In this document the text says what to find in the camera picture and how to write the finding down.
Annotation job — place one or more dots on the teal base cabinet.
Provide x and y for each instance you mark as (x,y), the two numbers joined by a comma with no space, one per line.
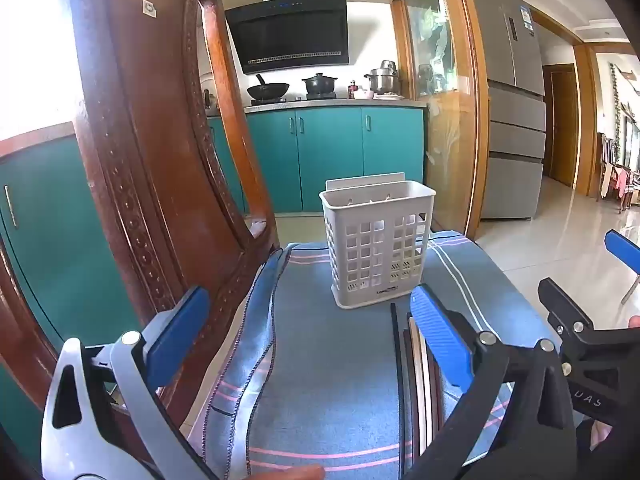
(330,160)

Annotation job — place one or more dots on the black chopstick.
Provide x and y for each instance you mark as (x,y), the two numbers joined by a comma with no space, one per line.
(397,385)
(408,385)

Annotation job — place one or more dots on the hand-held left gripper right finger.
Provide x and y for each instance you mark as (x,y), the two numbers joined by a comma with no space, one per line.
(440,335)

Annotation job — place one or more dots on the wooden door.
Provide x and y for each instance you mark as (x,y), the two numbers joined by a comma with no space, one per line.
(562,125)

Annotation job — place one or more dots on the black cooking pot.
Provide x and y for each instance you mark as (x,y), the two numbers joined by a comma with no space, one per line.
(319,85)

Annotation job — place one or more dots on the blue striped tablecloth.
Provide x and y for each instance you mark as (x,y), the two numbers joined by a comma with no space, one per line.
(325,360)

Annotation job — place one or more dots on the stainless steel pot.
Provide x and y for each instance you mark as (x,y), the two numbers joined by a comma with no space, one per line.
(382,82)

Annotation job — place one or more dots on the black wok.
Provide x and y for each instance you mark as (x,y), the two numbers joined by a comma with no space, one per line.
(270,91)

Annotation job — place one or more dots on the wood framed glass partition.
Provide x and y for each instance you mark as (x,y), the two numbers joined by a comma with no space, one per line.
(440,135)

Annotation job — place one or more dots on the black range hood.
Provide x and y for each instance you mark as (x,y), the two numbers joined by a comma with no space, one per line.
(290,35)

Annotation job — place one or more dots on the gas stove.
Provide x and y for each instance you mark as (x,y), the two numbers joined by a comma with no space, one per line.
(300,100)

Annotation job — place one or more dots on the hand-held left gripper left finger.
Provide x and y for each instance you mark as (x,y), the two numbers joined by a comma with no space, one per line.
(175,332)

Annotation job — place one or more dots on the small red bottle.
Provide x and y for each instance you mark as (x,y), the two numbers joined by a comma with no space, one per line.
(353,90)

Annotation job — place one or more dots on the dark brown chopstick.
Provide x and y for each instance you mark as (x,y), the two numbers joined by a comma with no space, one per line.
(436,410)

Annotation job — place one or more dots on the carved wooden chair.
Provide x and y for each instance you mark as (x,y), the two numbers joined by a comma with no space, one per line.
(150,160)

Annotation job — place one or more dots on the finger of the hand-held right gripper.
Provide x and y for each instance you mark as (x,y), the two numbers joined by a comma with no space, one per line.
(622,252)
(565,302)

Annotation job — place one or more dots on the bundle of chopsticks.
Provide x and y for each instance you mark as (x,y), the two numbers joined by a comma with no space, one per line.
(418,375)

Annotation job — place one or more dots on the grey refrigerator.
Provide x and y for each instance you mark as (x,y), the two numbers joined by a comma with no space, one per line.
(515,160)

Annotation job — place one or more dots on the white plastic utensil basket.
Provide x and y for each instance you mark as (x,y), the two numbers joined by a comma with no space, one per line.
(334,240)

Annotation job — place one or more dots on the person's right hand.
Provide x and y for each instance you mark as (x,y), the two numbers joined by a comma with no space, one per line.
(635,321)

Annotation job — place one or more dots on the teal side cabinet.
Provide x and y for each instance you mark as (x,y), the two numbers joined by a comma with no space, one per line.
(50,240)

